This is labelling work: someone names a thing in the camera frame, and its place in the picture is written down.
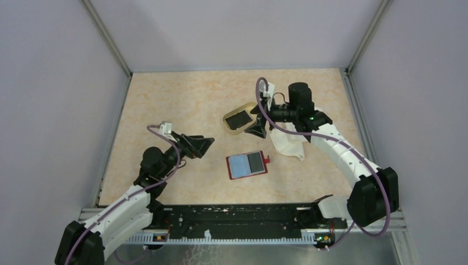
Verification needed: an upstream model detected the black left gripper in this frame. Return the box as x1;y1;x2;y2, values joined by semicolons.
159;131;214;177

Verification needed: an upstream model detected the red leather card holder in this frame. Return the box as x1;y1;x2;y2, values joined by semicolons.
226;151;270;180

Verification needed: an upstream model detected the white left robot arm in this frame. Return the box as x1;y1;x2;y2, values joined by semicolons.
54;132;215;264

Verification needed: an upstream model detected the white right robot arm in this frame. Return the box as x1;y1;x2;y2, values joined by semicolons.
245;77;400;227

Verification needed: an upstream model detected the beige plastic tray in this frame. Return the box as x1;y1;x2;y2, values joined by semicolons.
222;102;257;135

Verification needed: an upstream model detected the white cloth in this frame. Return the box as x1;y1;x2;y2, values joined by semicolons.
270;129;307;161

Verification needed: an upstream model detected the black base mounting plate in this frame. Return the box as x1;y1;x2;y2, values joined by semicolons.
148;203;348;240

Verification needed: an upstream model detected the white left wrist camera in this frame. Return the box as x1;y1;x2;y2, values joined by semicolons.
158;121;172;137

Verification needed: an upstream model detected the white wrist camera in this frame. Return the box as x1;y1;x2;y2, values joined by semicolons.
158;121;172;137
259;81;275;111

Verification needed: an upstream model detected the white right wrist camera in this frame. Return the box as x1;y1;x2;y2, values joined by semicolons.
259;81;275;111

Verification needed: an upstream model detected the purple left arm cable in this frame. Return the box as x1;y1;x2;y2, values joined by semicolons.
63;125;182;265

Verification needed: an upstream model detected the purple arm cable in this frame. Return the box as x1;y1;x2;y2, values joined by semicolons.
255;77;392;251
63;125;182;265

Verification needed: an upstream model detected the white slotted cable duct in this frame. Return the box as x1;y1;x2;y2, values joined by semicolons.
124;230;332;248

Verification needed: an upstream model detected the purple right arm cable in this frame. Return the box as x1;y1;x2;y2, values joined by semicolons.
255;77;392;251

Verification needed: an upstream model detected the aluminium frame rail left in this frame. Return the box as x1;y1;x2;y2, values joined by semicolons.
80;0;132;78

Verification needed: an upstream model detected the aluminium frame rail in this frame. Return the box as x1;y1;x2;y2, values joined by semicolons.
346;0;394;77
80;0;132;78
78;208;407;234

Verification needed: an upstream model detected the aluminium front frame rail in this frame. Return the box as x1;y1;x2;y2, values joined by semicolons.
78;208;407;234

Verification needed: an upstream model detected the aluminium frame rail right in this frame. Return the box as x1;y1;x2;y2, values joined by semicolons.
346;0;394;77

